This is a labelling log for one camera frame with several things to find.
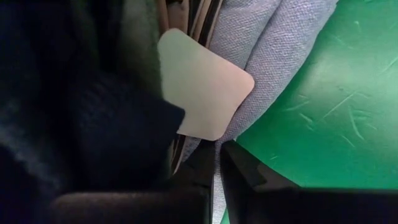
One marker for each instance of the black garment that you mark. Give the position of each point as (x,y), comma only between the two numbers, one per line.
(93,130)

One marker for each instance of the light blue denim jeans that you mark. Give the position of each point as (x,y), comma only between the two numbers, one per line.
(267,46)

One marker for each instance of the dark green garment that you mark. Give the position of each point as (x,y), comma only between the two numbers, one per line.
(140,37)

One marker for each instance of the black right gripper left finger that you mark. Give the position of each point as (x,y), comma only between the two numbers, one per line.
(140,208)

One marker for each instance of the white garment tag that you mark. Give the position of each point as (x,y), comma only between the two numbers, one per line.
(202,87)

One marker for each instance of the green table mat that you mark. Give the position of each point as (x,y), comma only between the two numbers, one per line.
(342,109)

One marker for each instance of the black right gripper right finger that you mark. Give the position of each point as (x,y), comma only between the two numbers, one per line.
(295,207)

